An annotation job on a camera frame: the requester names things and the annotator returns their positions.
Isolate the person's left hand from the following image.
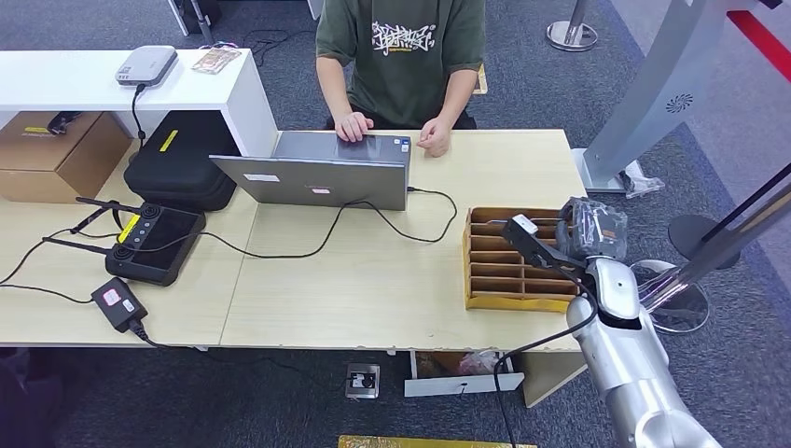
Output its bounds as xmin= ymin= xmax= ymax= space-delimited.
xmin=416 ymin=116 xmax=453 ymax=159

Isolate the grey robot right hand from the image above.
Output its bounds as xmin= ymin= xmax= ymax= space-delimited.
xmin=554 ymin=196 xmax=629 ymax=262

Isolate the person's right hand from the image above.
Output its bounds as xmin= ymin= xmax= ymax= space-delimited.
xmin=334 ymin=111 xmax=376 ymax=144

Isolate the person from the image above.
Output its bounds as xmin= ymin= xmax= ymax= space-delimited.
xmin=314 ymin=0 xmax=487 ymax=159

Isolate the brown cardboard card organizer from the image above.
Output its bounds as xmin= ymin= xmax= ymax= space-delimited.
xmin=461 ymin=206 xmax=582 ymax=315

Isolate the grey laptop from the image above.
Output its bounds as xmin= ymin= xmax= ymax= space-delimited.
xmin=209 ymin=130 xmax=412 ymax=212

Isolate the clear plastic bag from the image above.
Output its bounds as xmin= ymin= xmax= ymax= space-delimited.
xmin=619 ymin=161 xmax=666 ymax=199

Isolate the black stanchion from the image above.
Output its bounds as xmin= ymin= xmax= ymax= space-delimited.
xmin=668 ymin=161 xmax=791 ymax=270

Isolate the chrome stanchion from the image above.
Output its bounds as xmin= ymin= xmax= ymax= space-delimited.
xmin=546 ymin=0 xmax=600 ymax=52
xmin=627 ymin=185 xmax=791 ymax=335

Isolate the patterned flat packet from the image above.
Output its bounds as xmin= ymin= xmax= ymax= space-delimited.
xmin=191 ymin=47 xmax=243 ymax=76

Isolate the light wood desk side panel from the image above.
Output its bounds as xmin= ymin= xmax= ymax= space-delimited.
xmin=516 ymin=352 xmax=589 ymax=410

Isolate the silver kiosk stand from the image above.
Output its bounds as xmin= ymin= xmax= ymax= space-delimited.
xmin=571 ymin=0 xmax=730 ymax=194

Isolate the crumpled plastic bag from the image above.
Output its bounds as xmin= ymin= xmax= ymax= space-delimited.
xmin=458 ymin=351 xmax=503 ymax=376

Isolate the black carrying case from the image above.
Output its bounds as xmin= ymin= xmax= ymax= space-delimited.
xmin=123 ymin=111 xmax=243 ymax=214

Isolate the white furniture leg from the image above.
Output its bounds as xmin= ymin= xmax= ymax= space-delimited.
xmin=166 ymin=0 xmax=194 ymax=37

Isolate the white desk drawer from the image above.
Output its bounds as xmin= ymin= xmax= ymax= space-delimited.
xmin=404 ymin=351 xmax=525 ymax=399

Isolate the grey router box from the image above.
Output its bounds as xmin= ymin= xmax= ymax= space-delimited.
xmin=115 ymin=45 xmax=179 ymax=88

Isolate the black remote controller with antennas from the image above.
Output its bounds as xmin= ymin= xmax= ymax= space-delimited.
xmin=41 ymin=197 xmax=207 ymax=287

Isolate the metal floor outlet box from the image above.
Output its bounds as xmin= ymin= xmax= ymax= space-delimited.
xmin=344 ymin=363 xmax=382 ymax=400

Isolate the white desk shelf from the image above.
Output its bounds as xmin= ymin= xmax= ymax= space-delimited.
xmin=0 ymin=48 xmax=279 ymax=159

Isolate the small black object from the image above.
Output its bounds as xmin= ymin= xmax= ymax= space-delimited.
xmin=46 ymin=111 xmax=83 ymax=136

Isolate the black power adapter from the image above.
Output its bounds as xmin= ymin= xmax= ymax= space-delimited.
xmin=90 ymin=277 xmax=149 ymax=334

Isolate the brown cardboard box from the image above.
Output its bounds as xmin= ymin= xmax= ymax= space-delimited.
xmin=0 ymin=111 xmax=134 ymax=205

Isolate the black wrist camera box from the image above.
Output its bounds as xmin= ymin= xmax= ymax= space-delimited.
xmin=500 ymin=214 xmax=587 ymax=272

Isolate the black floor cable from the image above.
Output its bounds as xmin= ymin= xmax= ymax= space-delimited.
xmin=241 ymin=27 xmax=317 ymax=68

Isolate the black laptop cable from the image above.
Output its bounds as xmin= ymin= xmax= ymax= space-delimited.
xmin=114 ymin=185 xmax=459 ymax=261

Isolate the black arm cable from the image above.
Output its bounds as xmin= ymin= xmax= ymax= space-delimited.
xmin=492 ymin=271 xmax=602 ymax=448

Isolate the black router cable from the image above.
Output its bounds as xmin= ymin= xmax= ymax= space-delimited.
xmin=130 ymin=83 xmax=147 ymax=148

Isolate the thick black adapter cable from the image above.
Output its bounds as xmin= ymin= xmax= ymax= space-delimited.
xmin=128 ymin=320 xmax=349 ymax=392

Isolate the thin black cable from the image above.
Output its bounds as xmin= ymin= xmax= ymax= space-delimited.
xmin=0 ymin=283 xmax=95 ymax=306
xmin=0 ymin=227 xmax=119 ymax=287

